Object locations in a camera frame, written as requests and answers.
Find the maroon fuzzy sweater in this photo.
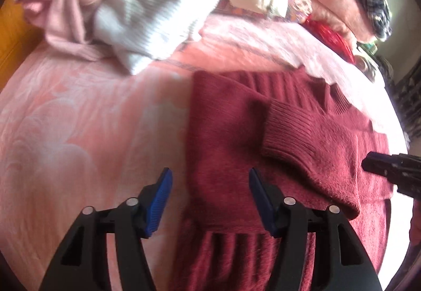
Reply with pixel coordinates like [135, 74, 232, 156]
[169, 68, 408, 291]

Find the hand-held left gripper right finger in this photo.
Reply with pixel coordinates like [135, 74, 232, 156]
[249, 168, 384, 291]

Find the red shiny bag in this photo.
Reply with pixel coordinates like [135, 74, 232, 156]
[303, 13, 357, 65]

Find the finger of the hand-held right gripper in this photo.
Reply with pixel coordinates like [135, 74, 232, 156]
[361, 151, 421, 203]

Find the dark patterned cloth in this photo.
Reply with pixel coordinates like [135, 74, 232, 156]
[390, 72, 421, 137]

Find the pink printed blanket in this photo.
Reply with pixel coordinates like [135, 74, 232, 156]
[0, 12, 412, 291]

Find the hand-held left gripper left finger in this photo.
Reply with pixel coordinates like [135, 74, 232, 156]
[39, 168, 173, 291]

